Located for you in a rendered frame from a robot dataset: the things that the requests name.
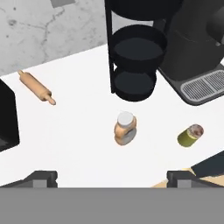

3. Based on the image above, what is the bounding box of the wooden cutting board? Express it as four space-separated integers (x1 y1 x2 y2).
150 167 224 189

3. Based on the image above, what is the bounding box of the wooden rolling pin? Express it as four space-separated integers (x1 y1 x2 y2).
17 69 57 106

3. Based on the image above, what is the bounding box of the orange condiment bottle white cap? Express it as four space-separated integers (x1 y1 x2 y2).
113 110 138 146

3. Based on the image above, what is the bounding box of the black knife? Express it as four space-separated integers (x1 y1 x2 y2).
191 150 224 179

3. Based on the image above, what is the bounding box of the black appliance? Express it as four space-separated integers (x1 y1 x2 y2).
0 78 21 152

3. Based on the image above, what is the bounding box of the black tiered wire stand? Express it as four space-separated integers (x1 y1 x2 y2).
104 0 185 102

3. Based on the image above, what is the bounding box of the black coffee machine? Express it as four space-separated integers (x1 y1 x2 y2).
157 0 224 107

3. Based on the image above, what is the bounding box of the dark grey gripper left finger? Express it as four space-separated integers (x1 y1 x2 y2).
0 170 59 189

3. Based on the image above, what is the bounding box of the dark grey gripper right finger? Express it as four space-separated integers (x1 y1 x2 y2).
166 170 224 189

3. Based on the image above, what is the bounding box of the olive green shaker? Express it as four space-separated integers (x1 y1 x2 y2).
177 123 205 148

